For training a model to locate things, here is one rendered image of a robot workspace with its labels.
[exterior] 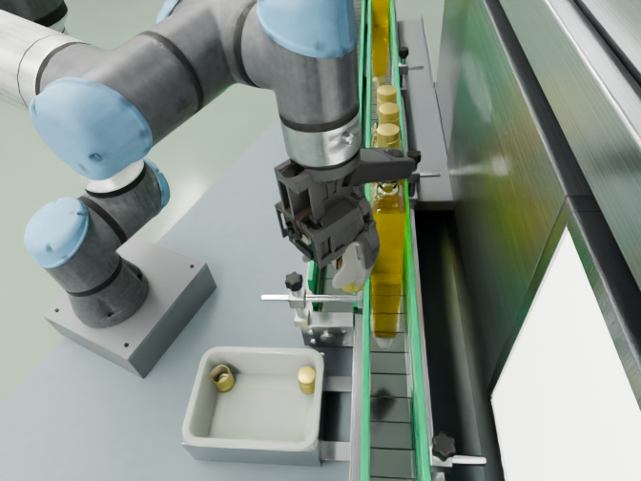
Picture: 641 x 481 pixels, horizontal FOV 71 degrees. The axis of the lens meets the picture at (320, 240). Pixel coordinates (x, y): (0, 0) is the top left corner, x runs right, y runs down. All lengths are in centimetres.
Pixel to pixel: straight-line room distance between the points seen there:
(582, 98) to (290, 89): 22
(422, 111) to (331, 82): 92
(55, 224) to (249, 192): 56
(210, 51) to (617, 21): 31
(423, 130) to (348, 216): 76
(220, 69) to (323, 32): 10
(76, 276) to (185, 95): 58
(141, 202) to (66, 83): 56
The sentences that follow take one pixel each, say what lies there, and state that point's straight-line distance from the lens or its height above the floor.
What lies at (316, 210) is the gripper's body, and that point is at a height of 125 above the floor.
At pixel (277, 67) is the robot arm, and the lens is 39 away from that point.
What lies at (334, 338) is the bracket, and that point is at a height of 85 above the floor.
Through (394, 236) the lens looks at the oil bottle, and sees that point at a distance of 75.
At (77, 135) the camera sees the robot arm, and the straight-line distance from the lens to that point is 36.
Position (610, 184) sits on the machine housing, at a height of 136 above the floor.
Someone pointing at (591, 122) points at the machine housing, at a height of 137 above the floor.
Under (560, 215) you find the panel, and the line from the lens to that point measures 40.
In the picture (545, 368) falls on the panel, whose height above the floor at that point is 118.
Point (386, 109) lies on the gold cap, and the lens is 76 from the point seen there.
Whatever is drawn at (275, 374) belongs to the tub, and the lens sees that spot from 90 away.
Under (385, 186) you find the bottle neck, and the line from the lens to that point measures 69.
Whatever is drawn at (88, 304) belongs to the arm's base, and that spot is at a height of 89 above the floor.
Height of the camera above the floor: 156
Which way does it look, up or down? 47 degrees down
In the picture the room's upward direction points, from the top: 8 degrees counter-clockwise
